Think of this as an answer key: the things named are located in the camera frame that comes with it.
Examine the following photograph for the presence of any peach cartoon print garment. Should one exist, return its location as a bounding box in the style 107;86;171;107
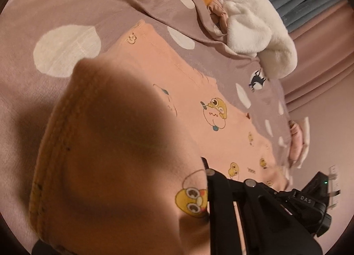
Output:
29;21;289;254

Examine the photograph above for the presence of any white fluffy garment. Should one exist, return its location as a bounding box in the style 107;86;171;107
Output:
218;0;298;79

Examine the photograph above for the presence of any pink curtain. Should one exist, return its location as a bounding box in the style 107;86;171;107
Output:
229;0;354;112

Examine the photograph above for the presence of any pink white folded cloth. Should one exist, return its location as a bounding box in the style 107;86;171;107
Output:
289;116;310;169

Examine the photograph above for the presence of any mauve polka dot blanket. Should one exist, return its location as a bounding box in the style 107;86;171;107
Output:
1;0;291;250

